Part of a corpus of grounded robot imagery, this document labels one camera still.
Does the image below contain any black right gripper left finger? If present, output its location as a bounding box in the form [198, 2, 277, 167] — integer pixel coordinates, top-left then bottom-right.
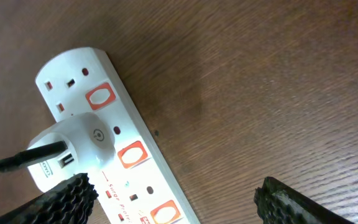
[0, 173, 98, 224]

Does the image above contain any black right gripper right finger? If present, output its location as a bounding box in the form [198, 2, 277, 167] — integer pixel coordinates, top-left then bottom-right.
[254, 177, 353, 224]

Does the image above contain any white USB adapter plug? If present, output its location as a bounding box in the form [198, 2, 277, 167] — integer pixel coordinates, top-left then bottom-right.
[28, 113, 115, 192]

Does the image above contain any black USB charger plug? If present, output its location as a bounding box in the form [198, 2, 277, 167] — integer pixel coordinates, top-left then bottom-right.
[0, 141, 68, 172]

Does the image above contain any white power strip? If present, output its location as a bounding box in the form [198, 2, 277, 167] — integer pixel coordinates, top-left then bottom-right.
[35, 47, 198, 223]

